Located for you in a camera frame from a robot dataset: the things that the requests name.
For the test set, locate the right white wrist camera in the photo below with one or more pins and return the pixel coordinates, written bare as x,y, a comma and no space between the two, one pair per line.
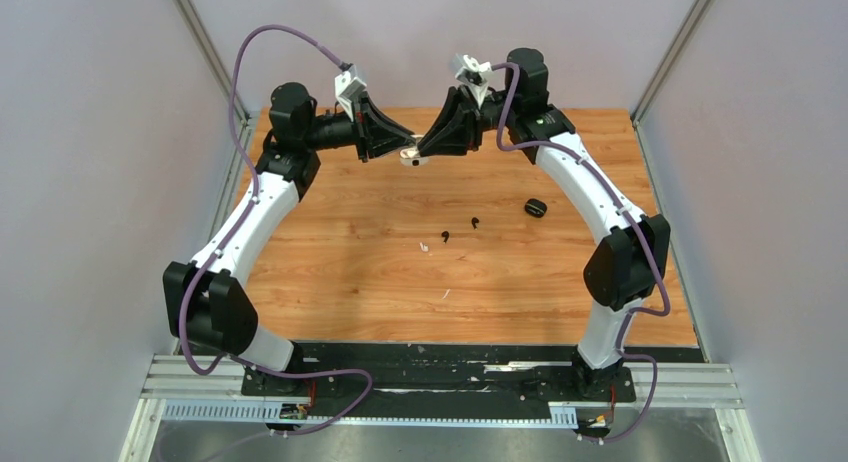
474,75

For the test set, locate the aluminium corner post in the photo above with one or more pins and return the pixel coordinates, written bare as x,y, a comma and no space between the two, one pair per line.
204,43
679,42

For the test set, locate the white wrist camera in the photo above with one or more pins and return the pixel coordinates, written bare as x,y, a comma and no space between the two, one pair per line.
349,84
474,75

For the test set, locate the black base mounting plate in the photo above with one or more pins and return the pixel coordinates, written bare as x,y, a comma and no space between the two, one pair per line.
442,381

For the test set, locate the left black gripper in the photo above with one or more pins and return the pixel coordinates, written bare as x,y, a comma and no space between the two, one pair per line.
375,134

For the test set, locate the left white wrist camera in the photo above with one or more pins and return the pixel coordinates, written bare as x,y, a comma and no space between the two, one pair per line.
349,84

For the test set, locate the right aluminium corner post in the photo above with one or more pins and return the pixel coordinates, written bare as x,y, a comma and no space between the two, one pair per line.
679,42

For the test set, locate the aluminium rail frame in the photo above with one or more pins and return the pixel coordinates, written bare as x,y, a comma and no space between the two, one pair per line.
171,388

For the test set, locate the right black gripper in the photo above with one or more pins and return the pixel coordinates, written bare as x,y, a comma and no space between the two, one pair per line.
457,129

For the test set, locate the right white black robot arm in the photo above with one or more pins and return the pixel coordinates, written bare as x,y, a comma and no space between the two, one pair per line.
624,275

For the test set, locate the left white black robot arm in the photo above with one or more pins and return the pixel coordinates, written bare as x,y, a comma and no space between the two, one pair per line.
207,304

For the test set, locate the black earbud charging case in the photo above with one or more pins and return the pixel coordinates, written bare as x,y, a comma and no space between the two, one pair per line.
535,208

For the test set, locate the white earbud charging case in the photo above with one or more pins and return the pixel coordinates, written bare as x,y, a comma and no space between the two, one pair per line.
411,157

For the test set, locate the left aluminium corner post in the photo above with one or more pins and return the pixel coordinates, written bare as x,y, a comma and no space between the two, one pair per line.
204,43

